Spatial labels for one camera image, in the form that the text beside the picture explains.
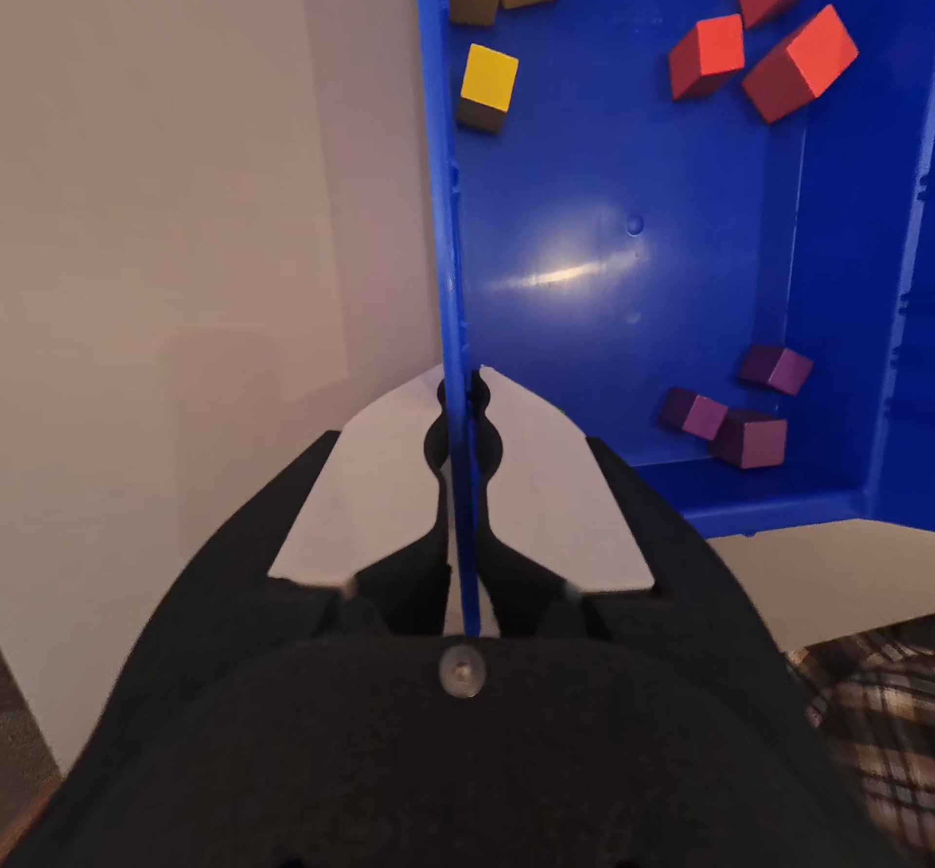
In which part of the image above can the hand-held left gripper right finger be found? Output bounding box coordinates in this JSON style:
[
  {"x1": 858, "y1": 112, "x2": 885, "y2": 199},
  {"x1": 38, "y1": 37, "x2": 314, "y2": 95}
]
[{"x1": 472, "y1": 365, "x2": 655, "y2": 597}]

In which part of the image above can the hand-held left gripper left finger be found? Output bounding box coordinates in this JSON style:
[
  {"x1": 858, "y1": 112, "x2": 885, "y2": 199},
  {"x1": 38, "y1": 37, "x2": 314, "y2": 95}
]
[{"x1": 267, "y1": 364, "x2": 454, "y2": 595}]

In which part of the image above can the blue plastic bin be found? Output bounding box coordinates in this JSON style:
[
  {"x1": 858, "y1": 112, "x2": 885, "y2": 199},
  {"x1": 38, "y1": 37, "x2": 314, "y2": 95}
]
[{"x1": 411, "y1": 0, "x2": 935, "y2": 635}]

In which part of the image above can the purple wooden cube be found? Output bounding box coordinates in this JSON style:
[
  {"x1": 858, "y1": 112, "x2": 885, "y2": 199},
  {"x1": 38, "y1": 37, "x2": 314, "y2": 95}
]
[
  {"x1": 659, "y1": 387, "x2": 729, "y2": 440},
  {"x1": 709, "y1": 409, "x2": 788, "y2": 469},
  {"x1": 738, "y1": 344, "x2": 814, "y2": 396}
]

